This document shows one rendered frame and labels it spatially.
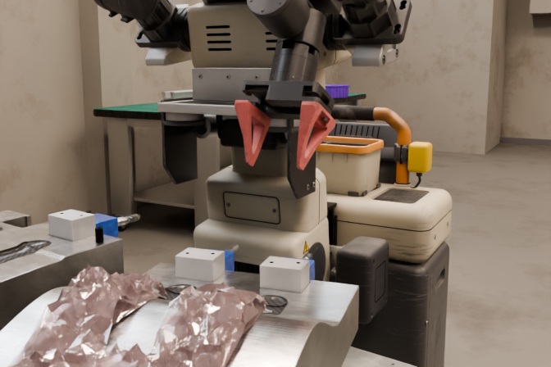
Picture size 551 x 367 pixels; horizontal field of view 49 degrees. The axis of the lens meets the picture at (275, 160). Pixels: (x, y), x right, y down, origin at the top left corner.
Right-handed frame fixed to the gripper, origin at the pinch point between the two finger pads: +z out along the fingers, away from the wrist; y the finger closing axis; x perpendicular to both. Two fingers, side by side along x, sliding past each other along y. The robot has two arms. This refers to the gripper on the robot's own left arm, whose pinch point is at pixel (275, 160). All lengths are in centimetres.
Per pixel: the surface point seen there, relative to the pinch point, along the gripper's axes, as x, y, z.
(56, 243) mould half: -7.4, -23.7, 14.8
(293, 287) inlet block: 0.5, 5.3, 14.5
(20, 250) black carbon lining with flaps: -9.5, -27.1, 16.5
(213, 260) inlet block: -1.7, -4.5, 13.3
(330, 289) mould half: 3.1, 8.7, 13.9
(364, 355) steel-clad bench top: 2.9, 13.9, 20.1
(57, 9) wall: 181, -273, -137
